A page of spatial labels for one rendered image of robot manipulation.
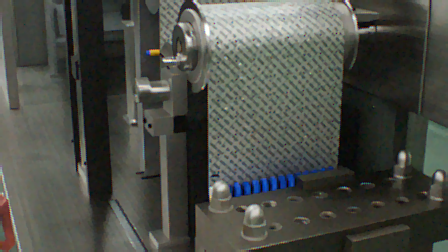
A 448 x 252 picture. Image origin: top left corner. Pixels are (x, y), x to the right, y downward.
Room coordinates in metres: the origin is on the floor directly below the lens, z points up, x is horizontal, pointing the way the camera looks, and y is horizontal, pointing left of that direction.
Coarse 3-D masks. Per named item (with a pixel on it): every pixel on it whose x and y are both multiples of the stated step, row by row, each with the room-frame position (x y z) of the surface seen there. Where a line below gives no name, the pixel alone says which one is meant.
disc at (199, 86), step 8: (192, 0) 1.01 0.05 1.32; (184, 8) 1.04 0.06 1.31; (192, 8) 1.01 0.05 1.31; (200, 8) 0.98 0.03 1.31; (200, 16) 0.98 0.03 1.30; (200, 24) 0.98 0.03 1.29; (208, 32) 0.95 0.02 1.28; (208, 40) 0.95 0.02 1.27; (208, 48) 0.95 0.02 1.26; (208, 56) 0.95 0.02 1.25; (208, 64) 0.95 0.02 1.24; (208, 72) 0.95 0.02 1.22; (200, 80) 0.98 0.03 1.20; (192, 88) 1.01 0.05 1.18; (200, 88) 0.98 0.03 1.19
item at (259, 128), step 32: (224, 96) 0.97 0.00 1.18; (256, 96) 0.99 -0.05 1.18; (288, 96) 1.01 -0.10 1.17; (320, 96) 1.03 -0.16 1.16; (224, 128) 0.97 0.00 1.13; (256, 128) 0.99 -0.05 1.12; (288, 128) 1.01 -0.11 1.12; (320, 128) 1.03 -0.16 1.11; (224, 160) 0.97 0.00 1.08; (256, 160) 0.99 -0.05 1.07; (288, 160) 1.01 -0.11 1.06; (320, 160) 1.04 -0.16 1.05
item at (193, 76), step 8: (184, 16) 1.03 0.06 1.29; (192, 16) 1.00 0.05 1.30; (344, 16) 1.07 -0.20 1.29; (192, 24) 1.00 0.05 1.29; (344, 24) 1.06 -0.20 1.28; (200, 32) 0.97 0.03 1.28; (344, 32) 1.06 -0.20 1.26; (200, 40) 0.97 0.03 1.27; (200, 48) 0.97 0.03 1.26; (344, 48) 1.06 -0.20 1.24; (200, 56) 0.97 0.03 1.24; (344, 56) 1.06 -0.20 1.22; (200, 64) 0.97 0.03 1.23; (192, 72) 1.00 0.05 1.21; (200, 72) 0.97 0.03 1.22; (192, 80) 1.00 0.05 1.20
